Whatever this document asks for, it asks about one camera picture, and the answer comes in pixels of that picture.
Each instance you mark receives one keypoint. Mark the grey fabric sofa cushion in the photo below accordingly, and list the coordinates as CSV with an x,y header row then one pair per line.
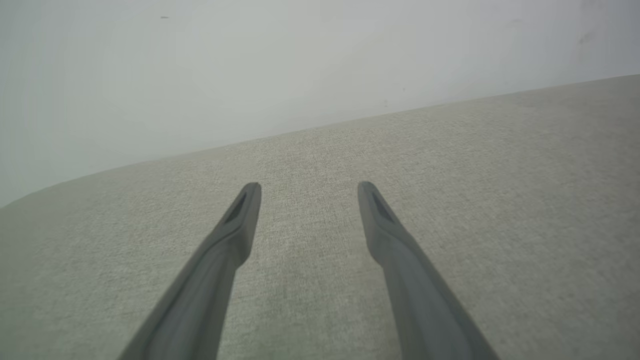
x,y
320,225

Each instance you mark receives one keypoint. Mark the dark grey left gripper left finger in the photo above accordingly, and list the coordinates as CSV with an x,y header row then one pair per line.
x,y
210,280

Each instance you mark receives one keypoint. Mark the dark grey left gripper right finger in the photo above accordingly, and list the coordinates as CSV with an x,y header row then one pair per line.
x,y
415,285

